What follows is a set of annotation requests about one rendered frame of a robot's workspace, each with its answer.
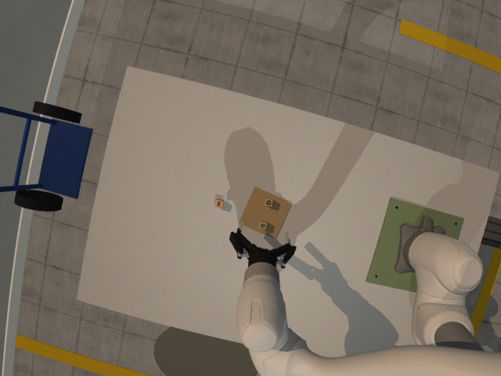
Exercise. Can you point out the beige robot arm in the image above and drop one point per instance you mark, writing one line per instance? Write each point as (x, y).
(445, 268)

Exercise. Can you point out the brown square mat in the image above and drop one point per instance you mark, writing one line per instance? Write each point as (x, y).
(256, 211)

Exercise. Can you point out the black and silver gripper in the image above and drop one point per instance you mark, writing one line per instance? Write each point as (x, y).
(239, 242)

